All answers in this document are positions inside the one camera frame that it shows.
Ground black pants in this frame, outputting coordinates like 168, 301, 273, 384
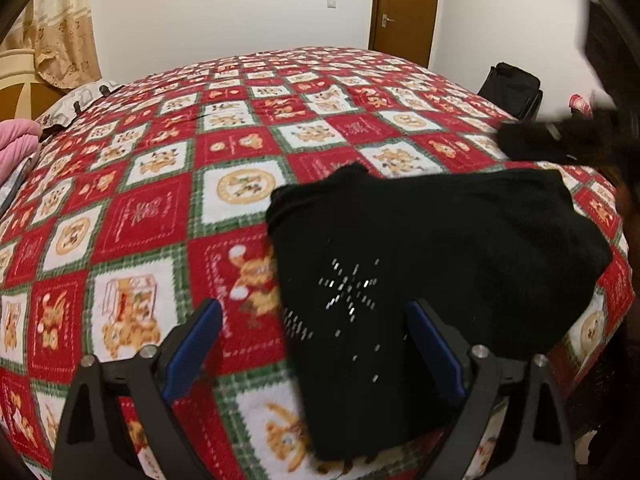
266, 164, 613, 460

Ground red white patterned roll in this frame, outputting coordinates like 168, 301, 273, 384
568, 93, 593, 118

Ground black suitcase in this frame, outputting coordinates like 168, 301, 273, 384
478, 62, 544, 120

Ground brown wooden door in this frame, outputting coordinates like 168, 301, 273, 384
369, 0, 438, 67

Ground red patchwork bear bedspread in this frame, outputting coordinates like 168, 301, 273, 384
0, 45, 637, 480

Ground white patterned pillow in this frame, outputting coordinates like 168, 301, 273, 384
35, 79, 122, 130

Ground cream wooden headboard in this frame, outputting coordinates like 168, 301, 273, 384
0, 49, 65, 120

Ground beige patterned curtain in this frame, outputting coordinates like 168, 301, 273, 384
1, 0, 102, 90

